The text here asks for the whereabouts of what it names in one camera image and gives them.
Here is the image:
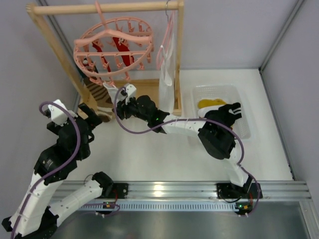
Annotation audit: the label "brown striped green sock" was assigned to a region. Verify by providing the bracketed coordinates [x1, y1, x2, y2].
[76, 65, 114, 122]

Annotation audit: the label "red sock with trim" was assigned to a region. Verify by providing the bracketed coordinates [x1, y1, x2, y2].
[113, 37, 135, 66]

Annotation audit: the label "red sock plain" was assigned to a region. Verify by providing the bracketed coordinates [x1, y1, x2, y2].
[92, 40, 104, 52]

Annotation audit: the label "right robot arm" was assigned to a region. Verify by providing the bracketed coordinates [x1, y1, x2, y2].
[114, 95, 261, 199]

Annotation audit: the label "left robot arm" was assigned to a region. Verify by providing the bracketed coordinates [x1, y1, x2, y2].
[2, 100, 114, 239]

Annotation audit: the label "pink round clip hanger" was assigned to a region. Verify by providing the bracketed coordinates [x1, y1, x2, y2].
[73, 1, 154, 85]

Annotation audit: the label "white mesh laundry bag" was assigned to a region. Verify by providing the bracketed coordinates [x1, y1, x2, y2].
[159, 19, 175, 113]

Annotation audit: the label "yellow sock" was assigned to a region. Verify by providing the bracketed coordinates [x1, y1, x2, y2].
[197, 98, 227, 110]

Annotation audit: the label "black sock white stripes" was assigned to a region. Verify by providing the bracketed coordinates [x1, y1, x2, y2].
[216, 103, 242, 127]

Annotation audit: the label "white plastic laundry basket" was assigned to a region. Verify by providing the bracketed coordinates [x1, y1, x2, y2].
[191, 85, 251, 141]

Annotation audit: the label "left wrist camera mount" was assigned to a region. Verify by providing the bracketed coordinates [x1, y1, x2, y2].
[48, 100, 78, 126]

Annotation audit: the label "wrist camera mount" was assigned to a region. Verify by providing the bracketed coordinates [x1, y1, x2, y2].
[117, 83, 137, 105]
[48, 100, 78, 126]

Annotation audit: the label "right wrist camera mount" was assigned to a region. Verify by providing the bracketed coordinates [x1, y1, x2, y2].
[117, 83, 137, 105]

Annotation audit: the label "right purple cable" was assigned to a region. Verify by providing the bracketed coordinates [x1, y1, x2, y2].
[113, 87, 252, 180]

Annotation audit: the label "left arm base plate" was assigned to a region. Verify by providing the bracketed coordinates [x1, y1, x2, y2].
[108, 183, 129, 199]

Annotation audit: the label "pink wire hanger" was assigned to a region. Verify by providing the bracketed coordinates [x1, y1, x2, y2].
[156, 0, 175, 70]

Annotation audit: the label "white slotted cable duct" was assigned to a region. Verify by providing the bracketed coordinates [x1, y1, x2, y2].
[80, 201, 249, 212]

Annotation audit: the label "aluminium mounting rail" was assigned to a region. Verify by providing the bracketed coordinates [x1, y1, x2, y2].
[39, 180, 312, 201]

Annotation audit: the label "wooden clothes rack frame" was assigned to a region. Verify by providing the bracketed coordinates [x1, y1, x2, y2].
[26, 0, 184, 116]

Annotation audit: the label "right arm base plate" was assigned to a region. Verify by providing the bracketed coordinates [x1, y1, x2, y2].
[216, 183, 263, 203]

